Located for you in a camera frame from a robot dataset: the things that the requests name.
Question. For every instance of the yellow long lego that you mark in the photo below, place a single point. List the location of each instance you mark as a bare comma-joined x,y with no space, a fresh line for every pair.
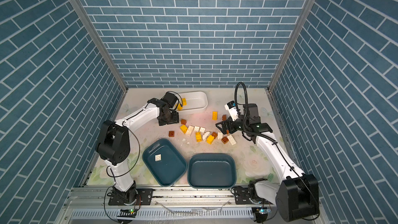
214,115

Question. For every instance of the white long lego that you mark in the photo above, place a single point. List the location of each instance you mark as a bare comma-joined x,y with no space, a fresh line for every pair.
231,140
189,130

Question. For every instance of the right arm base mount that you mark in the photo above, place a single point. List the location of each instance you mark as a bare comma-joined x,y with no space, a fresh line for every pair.
246,196

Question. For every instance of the right teal tray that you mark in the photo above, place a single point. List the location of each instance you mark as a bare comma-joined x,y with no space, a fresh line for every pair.
212,171

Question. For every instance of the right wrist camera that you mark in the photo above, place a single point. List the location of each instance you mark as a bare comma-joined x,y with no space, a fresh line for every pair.
232,109

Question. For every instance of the aluminium front rail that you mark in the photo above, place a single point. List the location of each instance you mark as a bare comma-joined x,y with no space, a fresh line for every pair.
93,205

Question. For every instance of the yellow studded lego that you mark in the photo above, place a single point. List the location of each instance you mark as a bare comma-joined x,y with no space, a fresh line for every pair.
198,137

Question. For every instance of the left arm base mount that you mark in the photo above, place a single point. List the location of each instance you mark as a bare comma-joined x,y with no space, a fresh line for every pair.
133,197

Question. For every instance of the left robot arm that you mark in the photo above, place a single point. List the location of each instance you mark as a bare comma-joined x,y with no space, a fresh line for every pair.
113,142

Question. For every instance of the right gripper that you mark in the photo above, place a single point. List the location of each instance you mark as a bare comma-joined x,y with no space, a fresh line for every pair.
230,123

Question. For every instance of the white curved lego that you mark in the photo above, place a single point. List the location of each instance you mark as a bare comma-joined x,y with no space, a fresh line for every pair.
205,136

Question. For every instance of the teal tray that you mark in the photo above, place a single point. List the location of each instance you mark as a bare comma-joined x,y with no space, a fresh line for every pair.
172,166
212,171

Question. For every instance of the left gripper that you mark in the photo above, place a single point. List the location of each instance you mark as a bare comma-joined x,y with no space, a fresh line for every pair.
175,118

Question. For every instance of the white rectangular bowl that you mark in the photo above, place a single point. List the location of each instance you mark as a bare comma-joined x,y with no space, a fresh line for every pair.
197,102

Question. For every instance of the left teal tray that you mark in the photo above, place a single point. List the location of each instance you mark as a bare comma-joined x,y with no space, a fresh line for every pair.
172,166

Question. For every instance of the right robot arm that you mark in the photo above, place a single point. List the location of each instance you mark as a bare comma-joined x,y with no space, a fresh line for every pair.
297,195

